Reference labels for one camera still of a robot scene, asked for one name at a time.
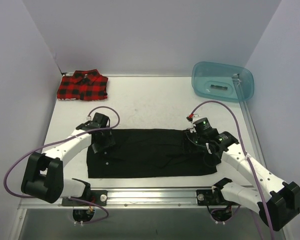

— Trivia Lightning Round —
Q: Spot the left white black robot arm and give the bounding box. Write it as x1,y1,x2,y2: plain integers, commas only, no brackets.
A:
21,112,114,206

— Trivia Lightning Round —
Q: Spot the black long sleeve shirt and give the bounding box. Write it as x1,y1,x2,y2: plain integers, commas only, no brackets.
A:
86,129,217,179

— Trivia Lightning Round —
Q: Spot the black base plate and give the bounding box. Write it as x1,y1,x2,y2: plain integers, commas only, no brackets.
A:
61,190,108,207
196,189,237,206

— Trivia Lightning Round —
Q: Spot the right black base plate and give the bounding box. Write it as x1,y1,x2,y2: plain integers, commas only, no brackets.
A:
196,189,237,206

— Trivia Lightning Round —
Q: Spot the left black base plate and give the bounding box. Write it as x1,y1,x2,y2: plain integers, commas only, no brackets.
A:
61,190,108,207

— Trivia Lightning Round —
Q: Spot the aluminium front rail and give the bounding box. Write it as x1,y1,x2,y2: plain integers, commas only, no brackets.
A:
17,187,287,210

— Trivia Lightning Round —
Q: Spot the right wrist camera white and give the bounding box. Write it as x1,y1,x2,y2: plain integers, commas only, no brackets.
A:
186,113,202,124

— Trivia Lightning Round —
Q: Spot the red black plaid folded shirt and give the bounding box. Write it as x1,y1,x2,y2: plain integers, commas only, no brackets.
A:
57,69,109,102

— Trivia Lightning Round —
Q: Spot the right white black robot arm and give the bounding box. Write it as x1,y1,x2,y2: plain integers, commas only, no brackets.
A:
187,114,300,232

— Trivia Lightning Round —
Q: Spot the teal plastic bin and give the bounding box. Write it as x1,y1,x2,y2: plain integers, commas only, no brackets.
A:
191,61,255,103

